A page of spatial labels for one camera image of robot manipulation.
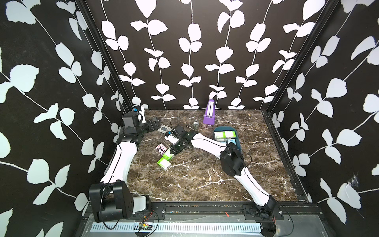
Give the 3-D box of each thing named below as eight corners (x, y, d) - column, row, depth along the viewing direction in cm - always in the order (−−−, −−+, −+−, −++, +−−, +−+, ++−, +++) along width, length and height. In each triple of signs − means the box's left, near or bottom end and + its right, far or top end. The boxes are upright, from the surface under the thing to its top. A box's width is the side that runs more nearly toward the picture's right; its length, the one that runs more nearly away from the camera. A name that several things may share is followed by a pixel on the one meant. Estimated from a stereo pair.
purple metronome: (203, 124, 114) (205, 107, 100) (203, 116, 120) (204, 99, 105) (214, 124, 114) (217, 107, 100) (213, 116, 120) (216, 99, 105)
